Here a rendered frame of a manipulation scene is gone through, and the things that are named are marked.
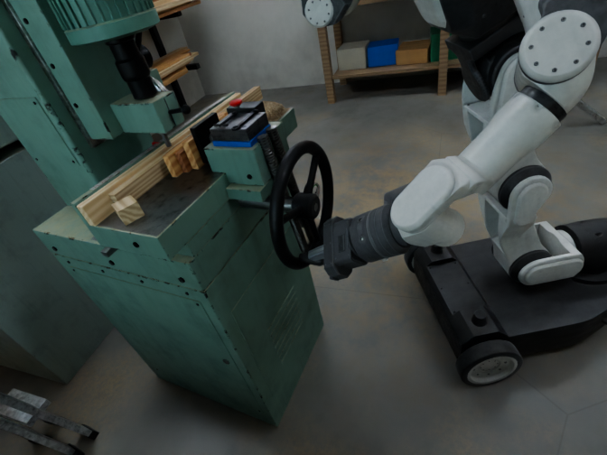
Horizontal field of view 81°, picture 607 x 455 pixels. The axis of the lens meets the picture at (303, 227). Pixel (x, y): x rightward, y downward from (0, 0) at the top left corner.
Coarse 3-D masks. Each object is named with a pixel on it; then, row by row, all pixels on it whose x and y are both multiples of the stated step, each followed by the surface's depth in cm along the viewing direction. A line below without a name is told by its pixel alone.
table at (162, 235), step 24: (288, 120) 103; (168, 192) 78; (192, 192) 76; (216, 192) 79; (240, 192) 80; (264, 192) 79; (144, 216) 72; (168, 216) 71; (192, 216) 73; (120, 240) 72; (144, 240) 68; (168, 240) 68
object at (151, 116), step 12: (132, 96) 82; (156, 96) 78; (168, 96) 78; (120, 108) 80; (132, 108) 78; (144, 108) 77; (156, 108) 76; (168, 108) 78; (120, 120) 82; (132, 120) 80; (144, 120) 79; (156, 120) 77; (168, 120) 79; (180, 120) 82; (132, 132) 83; (144, 132) 81; (156, 132) 80
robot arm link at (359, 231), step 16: (336, 224) 67; (352, 224) 61; (368, 224) 59; (336, 240) 66; (352, 240) 60; (368, 240) 58; (336, 256) 65; (352, 256) 62; (368, 256) 60; (384, 256) 60; (336, 272) 64
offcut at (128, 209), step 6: (126, 198) 72; (132, 198) 72; (114, 204) 71; (120, 204) 71; (126, 204) 70; (132, 204) 70; (138, 204) 71; (120, 210) 69; (126, 210) 70; (132, 210) 71; (138, 210) 71; (120, 216) 70; (126, 216) 70; (132, 216) 71; (138, 216) 72; (126, 222) 71
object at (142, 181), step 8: (256, 88) 113; (248, 96) 110; (256, 96) 114; (160, 160) 83; (144, 168) 81; (152, 168) 81; (160, 168) 83; (136, 176) 79; (144, 176) 80; (152, 176) 82; (160, 176) 84; (128, 184) 76; (136, 184) 78; (144, 184) 80; (152, 184) 82; (112, 192) 75; (120, 192) 75; (128, 192) 77; (136, 192) 78; (144, 192) 80; (112, 200) 75
